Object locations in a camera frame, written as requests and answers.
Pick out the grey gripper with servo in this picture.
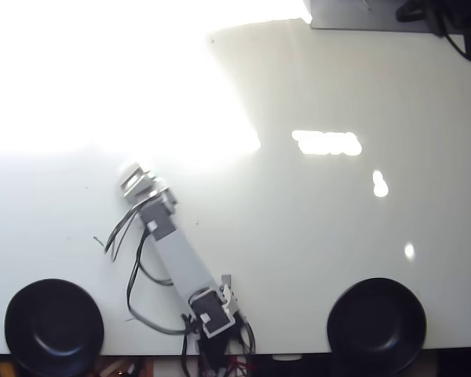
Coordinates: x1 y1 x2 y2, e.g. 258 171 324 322
118 160 170 206

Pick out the black round bowl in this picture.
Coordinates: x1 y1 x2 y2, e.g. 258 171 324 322
326 277 429 376
4 278 105 376

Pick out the black looped servo cable pair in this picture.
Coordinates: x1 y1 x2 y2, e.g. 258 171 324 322
103 202 147 265

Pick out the black servo cable bundle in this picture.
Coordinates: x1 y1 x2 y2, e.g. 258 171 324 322
125 230 192 338

